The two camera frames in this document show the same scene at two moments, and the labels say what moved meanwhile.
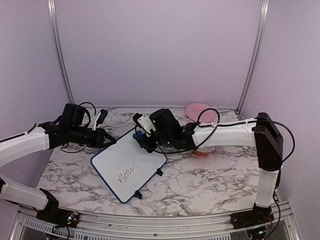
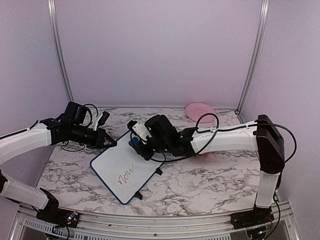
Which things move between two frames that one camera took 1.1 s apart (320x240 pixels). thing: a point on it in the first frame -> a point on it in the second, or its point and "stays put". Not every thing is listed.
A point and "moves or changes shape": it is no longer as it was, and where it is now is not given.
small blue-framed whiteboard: [127, 166] stays put
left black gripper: [101, 133] stays put
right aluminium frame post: [264, 21] stays put
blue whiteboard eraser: [138, 134] moves or changes shape
